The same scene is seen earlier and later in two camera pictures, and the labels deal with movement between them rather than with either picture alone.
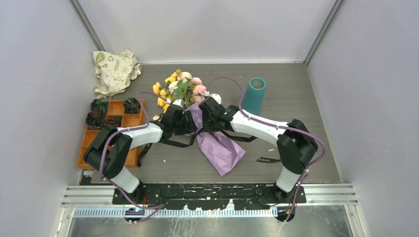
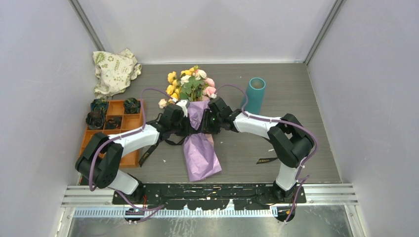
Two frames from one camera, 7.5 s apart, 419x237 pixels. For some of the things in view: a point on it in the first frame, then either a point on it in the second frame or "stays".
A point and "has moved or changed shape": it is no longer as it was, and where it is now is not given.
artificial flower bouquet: [180, 85] has moved or changed shape
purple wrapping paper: [221, 151] to [201, 158]
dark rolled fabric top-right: [132, 105] stays
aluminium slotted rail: [176, 213] stays
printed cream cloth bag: [114, 72] stays
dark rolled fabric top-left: [101, 105] stays
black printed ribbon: [245, 138] has moved or changed shape
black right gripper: [207, 127] stays
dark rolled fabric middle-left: [94, 120] stays
